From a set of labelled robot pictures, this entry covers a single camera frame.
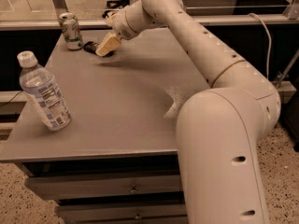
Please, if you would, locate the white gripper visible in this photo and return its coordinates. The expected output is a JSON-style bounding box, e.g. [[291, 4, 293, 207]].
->
[[95, 7, 139, 57]]

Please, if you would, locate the black rxbar chocolate wrapper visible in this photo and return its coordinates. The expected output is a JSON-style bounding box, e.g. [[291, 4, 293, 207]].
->
[[83, 41, 115, 57]]

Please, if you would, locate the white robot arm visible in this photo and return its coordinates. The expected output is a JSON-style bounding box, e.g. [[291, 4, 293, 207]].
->
[[97, 0, 281, 224]]

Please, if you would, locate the green white 7up can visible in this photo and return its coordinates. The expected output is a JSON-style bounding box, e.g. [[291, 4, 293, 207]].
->
[[59, 12, 83, 50]]

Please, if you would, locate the clear plastic water bottle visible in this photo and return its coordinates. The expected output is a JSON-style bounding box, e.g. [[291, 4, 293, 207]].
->
[[17, 50, 71, 131]]

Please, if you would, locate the grey drawer cabinet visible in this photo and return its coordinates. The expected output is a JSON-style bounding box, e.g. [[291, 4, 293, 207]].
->
[[0, 28, 208, 224]]

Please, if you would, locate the top grey drawer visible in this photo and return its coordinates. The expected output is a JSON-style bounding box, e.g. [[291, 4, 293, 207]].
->
[[25, 172, 182, 200]]

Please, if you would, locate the grey drawer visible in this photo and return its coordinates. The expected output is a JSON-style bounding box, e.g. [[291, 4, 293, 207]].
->
[[57, 201, 187, 222], [25, 172, 182, 200]]

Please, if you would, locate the white cable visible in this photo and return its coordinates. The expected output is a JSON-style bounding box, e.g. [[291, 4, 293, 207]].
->
[[248, 12, 273, 79]]

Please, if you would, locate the metal railing frame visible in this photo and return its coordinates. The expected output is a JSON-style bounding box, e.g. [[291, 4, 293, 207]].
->
[[0, 0, 298, 30]]

